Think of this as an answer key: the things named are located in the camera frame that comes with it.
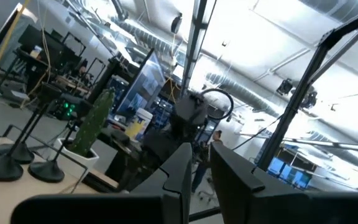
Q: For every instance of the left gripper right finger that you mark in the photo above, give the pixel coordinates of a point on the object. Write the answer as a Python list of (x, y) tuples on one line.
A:
[(241, 193)]

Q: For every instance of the black device green lights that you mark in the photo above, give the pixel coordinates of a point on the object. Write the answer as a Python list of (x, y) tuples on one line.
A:
[(68, 109)]

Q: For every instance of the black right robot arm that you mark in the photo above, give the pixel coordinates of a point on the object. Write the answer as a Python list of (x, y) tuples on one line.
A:
[(160, 146)]

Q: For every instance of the green cactus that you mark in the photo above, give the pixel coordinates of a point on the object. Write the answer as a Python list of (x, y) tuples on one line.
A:
[(93, 124)]

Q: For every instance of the white yellow tub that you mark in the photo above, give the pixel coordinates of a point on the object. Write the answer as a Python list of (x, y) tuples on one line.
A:
[(141, 116)]

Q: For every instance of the black desk monitor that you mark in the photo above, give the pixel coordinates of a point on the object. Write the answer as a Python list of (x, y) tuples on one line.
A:
[(39, 43)]

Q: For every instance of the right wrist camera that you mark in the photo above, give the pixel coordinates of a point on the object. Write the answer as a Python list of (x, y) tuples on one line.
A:
[(191, 109)]

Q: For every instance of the silver ceiling air duct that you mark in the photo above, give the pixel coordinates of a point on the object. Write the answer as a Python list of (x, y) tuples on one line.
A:
[(148, 39), (241, 93)]

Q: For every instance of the white plant pot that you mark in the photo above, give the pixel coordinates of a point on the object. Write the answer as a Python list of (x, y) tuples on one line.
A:
[(76, 166)]

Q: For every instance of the black frame post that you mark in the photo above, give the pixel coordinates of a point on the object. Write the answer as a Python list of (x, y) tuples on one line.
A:
[(294, 105)]

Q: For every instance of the large blue display panel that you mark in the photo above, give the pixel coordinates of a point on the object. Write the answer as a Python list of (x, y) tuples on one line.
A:
[(145, 87)]

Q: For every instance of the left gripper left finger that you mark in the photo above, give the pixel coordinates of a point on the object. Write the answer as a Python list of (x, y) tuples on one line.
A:
[(176, 174)]

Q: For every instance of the person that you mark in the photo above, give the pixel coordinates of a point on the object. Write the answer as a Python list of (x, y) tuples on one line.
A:
[(201, 174)]

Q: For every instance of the blue lit monitors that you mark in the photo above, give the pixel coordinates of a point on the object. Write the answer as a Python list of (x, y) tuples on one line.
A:
[(287, 172)]

